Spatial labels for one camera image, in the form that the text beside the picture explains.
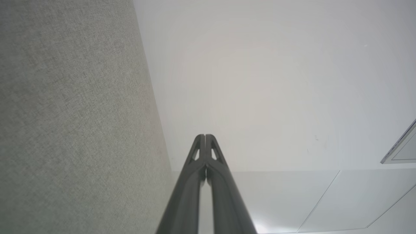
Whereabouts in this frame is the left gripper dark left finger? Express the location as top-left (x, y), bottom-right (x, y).
top-left (156, 134), bottom-right (206, 234)

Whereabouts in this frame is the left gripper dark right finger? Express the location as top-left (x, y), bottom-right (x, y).
top-left (205, 134), bottom-right (258, 234)

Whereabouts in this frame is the grey framed panel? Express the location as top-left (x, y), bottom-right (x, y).
top-left (380, 119), bottom-right (416, 164)

